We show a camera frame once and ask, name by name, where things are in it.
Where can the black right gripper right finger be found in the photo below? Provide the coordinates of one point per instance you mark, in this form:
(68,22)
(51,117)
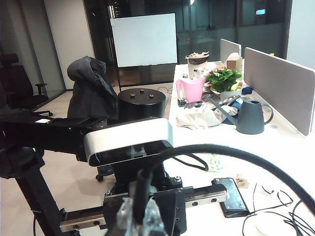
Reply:
(153,218)

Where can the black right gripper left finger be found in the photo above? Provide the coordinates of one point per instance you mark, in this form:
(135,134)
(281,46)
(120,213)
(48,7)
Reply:
(126,218)

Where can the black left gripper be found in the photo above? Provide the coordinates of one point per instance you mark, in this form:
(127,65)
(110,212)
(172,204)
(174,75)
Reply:
(137,177)

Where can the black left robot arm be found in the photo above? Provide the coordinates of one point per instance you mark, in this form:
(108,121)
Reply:
(49,132)

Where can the grey desk divider panel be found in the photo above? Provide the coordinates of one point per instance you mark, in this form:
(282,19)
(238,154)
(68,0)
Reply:
(280,86)

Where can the brown desk partition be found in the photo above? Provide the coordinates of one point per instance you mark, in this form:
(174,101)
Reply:
(230,49)

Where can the glossy black box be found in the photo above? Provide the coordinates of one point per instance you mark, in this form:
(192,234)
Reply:
(232,196)

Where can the green white crumpled wrapper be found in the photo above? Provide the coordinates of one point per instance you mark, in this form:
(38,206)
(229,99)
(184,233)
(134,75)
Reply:
(216,163)

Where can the tan crumpled wrapper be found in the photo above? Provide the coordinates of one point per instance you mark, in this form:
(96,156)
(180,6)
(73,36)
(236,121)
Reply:
(242,180)

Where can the beige crumpled cloth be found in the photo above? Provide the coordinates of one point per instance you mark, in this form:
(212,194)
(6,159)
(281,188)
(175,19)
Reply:
(197,119)

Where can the black cylinder drum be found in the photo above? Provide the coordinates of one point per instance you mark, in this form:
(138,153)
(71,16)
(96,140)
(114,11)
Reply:
(141,103)

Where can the small rubik's cube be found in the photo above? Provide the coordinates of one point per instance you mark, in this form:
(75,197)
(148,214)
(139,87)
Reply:
(182,102)

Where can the dark sunglasses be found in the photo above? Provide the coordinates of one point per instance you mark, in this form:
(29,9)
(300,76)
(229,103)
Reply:
(193,105)

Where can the pink watering jug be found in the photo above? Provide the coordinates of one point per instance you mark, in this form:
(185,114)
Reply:
(192,89)

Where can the dark hooded jacket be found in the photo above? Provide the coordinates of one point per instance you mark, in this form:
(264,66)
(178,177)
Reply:
(91,88)

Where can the dark grey watering can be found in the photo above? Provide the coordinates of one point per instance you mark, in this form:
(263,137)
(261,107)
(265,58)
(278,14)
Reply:
(249,118)

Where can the black eyeglasses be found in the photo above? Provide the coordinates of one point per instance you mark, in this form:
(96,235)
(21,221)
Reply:
(292,200)

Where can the white plant pot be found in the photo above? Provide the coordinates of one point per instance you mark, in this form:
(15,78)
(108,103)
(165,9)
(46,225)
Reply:
(230,94)

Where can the green leafy plant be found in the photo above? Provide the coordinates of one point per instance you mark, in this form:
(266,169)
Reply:
(222,78)

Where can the paper bucket with scraps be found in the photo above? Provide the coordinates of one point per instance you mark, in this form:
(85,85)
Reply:
(197,64)

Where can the black office chair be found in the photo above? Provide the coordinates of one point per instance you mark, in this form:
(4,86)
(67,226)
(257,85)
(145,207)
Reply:
(17,86)

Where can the small cardboard box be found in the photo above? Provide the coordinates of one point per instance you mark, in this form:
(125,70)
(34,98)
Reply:
(234,64)

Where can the white whiteboard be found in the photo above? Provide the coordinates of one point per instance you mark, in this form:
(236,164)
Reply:
(145,39)

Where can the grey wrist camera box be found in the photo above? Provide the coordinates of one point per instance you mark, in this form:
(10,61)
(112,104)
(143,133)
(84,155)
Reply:
(128,137)

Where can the black robot stand frame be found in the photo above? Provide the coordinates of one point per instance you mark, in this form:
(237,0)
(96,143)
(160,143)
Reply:
(37,196)

